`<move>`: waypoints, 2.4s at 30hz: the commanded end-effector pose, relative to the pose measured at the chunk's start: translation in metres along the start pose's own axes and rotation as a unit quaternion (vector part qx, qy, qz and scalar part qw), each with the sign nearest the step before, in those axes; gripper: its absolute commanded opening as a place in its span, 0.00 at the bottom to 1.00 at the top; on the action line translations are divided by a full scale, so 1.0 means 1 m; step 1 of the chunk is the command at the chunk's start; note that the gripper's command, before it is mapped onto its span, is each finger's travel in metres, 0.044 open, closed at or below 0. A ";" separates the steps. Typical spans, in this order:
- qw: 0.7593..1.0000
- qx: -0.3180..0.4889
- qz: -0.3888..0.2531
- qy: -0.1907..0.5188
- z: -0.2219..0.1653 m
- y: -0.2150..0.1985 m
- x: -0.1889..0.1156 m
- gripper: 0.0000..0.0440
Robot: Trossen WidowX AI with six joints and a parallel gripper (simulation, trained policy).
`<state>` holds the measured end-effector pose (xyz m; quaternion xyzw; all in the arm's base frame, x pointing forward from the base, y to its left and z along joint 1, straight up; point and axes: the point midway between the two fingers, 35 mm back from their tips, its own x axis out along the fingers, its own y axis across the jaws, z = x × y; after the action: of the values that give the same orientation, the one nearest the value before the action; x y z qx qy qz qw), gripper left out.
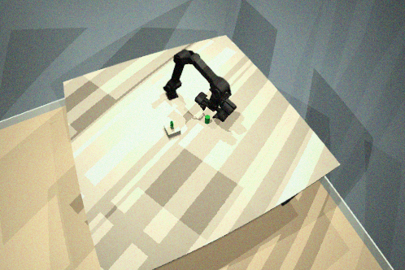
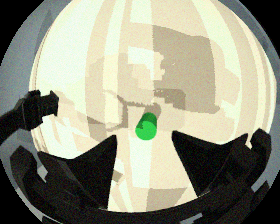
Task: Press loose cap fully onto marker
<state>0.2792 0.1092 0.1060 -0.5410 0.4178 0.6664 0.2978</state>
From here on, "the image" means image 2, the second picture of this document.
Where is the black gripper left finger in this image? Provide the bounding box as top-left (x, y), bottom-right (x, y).
top-left (36, 135), bottom-right (117, 209)

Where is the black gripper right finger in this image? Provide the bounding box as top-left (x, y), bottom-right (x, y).
top-left (171, 129), bottom-right (249, 197)

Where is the green marker cap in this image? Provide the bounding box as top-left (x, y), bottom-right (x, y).
top-left (136, 112), bottom-right (156, 140)

